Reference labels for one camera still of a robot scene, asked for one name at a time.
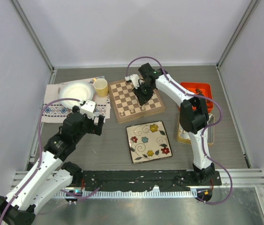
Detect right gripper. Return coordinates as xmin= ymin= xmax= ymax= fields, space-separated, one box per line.
xmin=132 ymin=82 xmax=154 ymax=106

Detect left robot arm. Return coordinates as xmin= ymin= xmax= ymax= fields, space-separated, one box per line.
xmin=0 ymin=100 xmax=104 ymax=225

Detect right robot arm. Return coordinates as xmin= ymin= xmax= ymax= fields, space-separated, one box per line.
xmin=125 ymin=63 xmax=215 ymax=185

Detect dark chess pieces pile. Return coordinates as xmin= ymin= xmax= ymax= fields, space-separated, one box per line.
xmin=186 ymin=86 xmax=212 ymax=98

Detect wooden chessboard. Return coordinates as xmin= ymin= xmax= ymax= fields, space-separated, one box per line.
xmin=108 ymin=80 xmax=166 ymax=123

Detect floral square plate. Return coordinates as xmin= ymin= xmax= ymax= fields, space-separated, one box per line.
xmin=126 ymin=121 xmax=173 ymax=164

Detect yellow mug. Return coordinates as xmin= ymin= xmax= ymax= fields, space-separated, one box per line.
xmin=93 ymin=78 xmax=108 ymax=98

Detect white round bowl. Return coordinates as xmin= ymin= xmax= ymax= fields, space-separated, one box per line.
xmin=59 ymin=81 xmax=94 ymax=109

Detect gold metal tin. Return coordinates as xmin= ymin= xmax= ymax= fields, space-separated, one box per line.
xmin=176 ymin=113 xmax=215 ymax=146

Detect orange plastic box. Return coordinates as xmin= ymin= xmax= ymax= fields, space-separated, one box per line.
xmin=178 ymin=82 xmax=213 ymax=113

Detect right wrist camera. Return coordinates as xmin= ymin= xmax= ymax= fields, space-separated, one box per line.
xmin=125 ymin=74 xmax=140 ymax=89

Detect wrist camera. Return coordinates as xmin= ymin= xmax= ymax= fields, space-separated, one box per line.
xmin=125 ymin=74 xmax=140 ymax=89
xmin=80 ymin=100 xmax=97 ymax=120

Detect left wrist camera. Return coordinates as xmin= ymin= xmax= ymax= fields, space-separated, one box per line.
xmin=80 ymin=100 xmax=97 ymax=120

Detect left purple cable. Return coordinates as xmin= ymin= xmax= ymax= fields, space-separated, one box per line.
xmin=0 ymin=97 xmax=85 ymax=225

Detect purple cable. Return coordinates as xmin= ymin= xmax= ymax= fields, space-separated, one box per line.
xmin=125 ymin=56 xmax=233 ymax=204
xmin=0 ymin=97 xmax=85 ymax=225

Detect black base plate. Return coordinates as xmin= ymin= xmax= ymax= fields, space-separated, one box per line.
xmin=69 ymin=170 xmax=222 ymax=192

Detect white slotted cable duct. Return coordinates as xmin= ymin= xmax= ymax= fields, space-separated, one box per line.
xmin=52 ymin=189 xmax=198 ymax=199

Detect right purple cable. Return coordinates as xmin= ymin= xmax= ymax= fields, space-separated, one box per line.
xmin=125 ymin=56 xmax=233 ymax=204

